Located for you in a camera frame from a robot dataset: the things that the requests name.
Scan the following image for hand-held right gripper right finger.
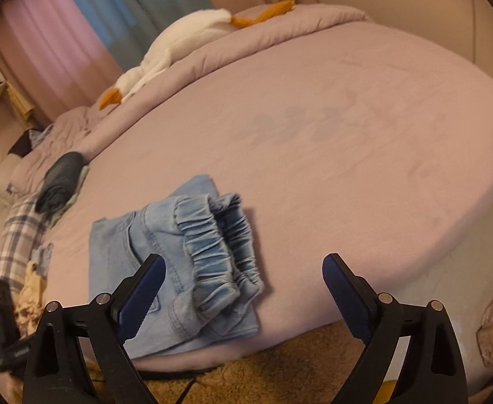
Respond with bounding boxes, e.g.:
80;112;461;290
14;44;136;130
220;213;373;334
322;253;468;404

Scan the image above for black cable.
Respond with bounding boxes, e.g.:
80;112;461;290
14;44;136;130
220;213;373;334
173;368;216;404

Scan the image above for blue curtain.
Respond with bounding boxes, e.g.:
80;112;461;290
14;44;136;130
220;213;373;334
57;0;213;57

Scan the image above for mauve quilt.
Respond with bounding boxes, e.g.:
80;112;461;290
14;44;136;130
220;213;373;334
8;4;371;196

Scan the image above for white goose plush toy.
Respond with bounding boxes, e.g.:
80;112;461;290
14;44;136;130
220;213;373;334
98;0;295;112

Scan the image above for bed with mauve sheet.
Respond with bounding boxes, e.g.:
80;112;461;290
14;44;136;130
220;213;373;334
8;4;493;377

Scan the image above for dark rolled cloth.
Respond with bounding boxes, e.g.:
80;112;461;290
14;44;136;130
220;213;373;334
35;151;88;215

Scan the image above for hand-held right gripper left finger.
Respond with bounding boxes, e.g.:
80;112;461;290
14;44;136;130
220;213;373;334
21;254;166;404

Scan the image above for pink curtain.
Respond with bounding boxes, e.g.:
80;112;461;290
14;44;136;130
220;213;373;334
0;0;121;123

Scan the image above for cream floral cloth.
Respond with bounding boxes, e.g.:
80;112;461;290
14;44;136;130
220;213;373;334
14;261;50;339

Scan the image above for light blue denim pants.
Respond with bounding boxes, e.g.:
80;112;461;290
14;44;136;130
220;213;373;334
89;174;265;360

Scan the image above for beige padded headboard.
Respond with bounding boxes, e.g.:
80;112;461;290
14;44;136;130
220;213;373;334
297;0;493;102

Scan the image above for brown shaggy rug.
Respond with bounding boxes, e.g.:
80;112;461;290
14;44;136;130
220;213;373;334
82;322;399;404

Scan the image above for plaid cloth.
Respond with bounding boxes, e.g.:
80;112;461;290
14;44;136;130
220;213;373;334
0;198;58;295

